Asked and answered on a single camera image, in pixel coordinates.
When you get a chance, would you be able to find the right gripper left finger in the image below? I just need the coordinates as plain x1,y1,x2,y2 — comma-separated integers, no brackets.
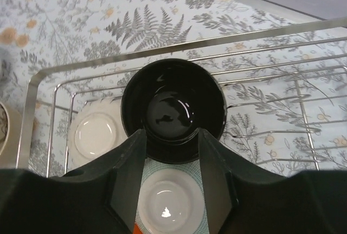
1,129,146,233

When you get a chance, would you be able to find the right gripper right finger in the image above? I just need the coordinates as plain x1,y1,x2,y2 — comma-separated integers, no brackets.
199,129,346,233

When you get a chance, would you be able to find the olive bowl with drawing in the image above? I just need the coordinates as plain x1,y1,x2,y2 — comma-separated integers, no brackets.
1,102,22,168

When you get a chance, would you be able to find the pale green ribbed bowl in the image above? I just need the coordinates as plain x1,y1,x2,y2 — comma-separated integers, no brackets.
136,158,209,233

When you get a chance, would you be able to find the white bowl with dark stripes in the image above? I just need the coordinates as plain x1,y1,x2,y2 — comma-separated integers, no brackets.
67,97,127,168

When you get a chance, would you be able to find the orange bowl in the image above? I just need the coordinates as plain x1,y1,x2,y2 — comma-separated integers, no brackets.
121,58,227,164

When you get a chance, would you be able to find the floral table mat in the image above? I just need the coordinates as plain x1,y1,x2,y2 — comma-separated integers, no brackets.
1,0,346,176

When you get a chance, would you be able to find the wire dish rack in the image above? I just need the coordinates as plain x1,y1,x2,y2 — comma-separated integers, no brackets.
15,18,346,176

